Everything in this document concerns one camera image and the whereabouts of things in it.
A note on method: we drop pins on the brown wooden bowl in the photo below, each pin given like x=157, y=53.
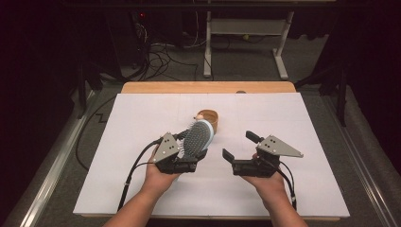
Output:
x=210, y=116

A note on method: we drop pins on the person's left hand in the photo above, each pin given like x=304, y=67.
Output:
x=157, y=181

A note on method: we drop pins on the white table cover sheet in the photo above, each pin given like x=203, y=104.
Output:
x=268, y=110

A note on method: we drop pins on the black tripod stand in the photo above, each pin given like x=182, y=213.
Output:
x=342, y=94
x=83, y=85

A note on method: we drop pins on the aluminium floor rail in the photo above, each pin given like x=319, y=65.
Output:
x=362, y=176
x=53, y=176

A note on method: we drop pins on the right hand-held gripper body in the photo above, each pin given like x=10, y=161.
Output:
x=274, y=148

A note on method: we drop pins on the light blue hairbrush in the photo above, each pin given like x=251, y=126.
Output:
x=197, y=138

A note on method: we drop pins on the white metal stand frame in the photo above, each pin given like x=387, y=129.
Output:
x=246, y=26

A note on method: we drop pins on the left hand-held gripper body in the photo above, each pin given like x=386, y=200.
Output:
x=167, y=149

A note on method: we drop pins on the wooden table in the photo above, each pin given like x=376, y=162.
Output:
x=205, y=87

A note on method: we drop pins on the black device with red light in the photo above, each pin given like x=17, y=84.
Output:
x=140, y=31

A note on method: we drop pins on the person's right hand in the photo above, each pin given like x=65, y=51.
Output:
x=269, y=186

